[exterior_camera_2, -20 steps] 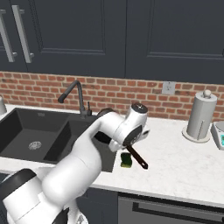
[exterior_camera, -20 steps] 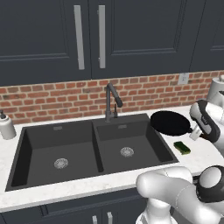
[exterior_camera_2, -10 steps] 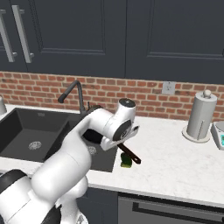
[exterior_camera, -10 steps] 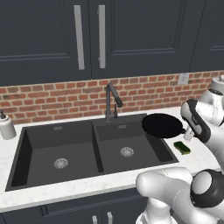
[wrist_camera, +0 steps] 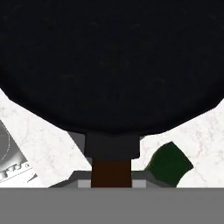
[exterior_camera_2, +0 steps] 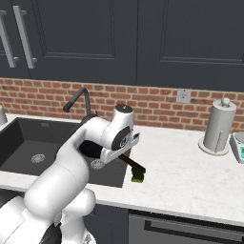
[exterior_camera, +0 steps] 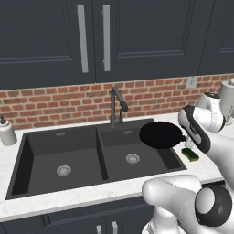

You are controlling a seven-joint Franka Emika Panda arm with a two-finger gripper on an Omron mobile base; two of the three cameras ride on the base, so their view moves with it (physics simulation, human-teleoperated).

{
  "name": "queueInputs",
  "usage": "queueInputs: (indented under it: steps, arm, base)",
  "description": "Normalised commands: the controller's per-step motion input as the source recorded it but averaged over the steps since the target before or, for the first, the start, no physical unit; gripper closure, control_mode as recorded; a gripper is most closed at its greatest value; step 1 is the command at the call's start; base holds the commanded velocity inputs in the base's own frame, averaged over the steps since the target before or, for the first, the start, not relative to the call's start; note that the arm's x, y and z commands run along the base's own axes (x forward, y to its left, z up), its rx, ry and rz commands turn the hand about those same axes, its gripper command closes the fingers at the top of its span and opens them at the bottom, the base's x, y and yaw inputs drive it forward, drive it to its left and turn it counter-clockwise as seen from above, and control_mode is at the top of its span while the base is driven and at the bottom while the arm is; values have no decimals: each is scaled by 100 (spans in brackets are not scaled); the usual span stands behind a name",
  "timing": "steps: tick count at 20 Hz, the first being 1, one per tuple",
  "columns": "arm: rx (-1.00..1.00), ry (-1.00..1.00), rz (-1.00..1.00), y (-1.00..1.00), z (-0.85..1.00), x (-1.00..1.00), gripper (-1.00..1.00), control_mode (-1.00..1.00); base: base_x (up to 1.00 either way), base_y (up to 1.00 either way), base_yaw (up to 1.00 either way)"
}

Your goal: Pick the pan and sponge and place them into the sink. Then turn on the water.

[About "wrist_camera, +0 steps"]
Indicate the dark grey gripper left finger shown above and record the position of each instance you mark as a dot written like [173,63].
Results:
[78,178]

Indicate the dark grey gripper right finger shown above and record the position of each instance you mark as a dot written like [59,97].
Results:
[140,178]

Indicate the dark green sponge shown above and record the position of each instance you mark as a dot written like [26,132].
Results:
[170,163]

